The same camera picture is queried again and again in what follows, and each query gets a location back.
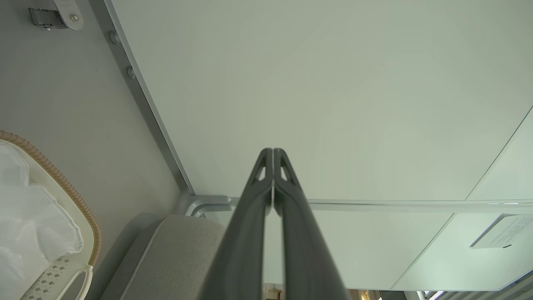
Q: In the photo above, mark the white paper sheet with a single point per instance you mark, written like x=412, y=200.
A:
x=506, y=231

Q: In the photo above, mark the grey padded table edge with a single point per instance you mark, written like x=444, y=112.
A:
x=175, y=258

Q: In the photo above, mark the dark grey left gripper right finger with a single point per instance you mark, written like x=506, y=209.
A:
x=304, y=250

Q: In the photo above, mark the grey aluminium partition rail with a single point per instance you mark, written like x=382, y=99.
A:
x=145, y=104

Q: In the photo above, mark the grey metal partition foot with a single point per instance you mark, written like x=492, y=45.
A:
x=208, y=204

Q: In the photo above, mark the white laundry basket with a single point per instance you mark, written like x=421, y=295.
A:
x=79, y=216

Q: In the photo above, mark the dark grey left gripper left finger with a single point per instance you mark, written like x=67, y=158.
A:
x=243, y=241

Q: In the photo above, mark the partition foot with caster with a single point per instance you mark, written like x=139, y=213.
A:
x=62, y=14

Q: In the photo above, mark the white translucent garment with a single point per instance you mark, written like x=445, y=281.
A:
x=29, y=225

